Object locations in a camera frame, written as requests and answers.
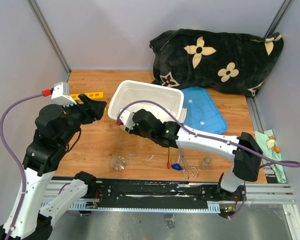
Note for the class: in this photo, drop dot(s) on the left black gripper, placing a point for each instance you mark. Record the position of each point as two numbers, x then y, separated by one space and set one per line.
95 108

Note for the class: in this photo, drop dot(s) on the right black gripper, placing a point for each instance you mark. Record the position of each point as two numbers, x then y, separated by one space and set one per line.
133 130

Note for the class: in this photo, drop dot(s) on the yellow test tube rack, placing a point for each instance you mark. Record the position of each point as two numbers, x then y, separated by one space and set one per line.
96 96

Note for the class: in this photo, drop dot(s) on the white plastic bin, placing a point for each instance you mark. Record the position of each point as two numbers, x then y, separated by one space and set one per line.
130 91

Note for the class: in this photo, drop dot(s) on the glass flask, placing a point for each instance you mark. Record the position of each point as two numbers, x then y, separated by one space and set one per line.
118 163

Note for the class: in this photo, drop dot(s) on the metal crucible tongs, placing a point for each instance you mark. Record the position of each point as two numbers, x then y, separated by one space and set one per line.
187 169

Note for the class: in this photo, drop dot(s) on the small glass bottle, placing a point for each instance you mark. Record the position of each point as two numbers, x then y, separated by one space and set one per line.
206 162

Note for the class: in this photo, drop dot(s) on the red spatula spoon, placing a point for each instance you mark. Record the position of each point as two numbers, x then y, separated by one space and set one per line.
168 163

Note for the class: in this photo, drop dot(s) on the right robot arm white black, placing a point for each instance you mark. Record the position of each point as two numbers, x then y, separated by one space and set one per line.
242 150

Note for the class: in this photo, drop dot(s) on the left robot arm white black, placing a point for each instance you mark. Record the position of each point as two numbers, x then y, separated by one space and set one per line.
27 220

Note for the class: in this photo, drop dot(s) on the blue plastic tray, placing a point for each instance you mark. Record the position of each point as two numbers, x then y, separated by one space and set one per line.
201 112

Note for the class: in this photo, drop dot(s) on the black floral blanket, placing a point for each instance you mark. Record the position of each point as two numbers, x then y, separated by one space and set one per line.
230 63

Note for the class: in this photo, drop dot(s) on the green cloth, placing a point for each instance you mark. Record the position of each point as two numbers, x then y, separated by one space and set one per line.
267 142

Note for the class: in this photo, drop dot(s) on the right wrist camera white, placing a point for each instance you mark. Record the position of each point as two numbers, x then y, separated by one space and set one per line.
125 121

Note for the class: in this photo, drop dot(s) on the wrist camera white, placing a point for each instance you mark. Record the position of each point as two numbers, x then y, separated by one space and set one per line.
60 94
125 121

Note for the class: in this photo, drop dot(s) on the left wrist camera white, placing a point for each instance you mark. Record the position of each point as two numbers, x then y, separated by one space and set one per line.
60 94

